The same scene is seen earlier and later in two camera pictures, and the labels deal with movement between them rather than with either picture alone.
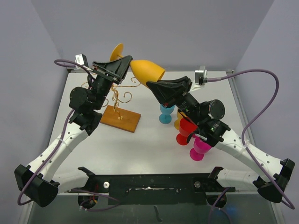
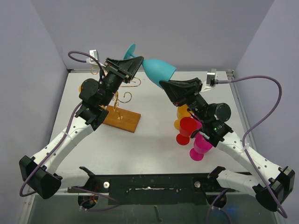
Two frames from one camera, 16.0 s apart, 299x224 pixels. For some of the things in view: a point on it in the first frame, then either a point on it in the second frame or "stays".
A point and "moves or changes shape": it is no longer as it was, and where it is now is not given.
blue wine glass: [165, 117] -> [157, 70]
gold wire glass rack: [110, 115] stays
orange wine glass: [180, 115] stays
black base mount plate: [160, 189] stays
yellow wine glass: [145, 71] moves or changes shape
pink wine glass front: [200, 148] stays
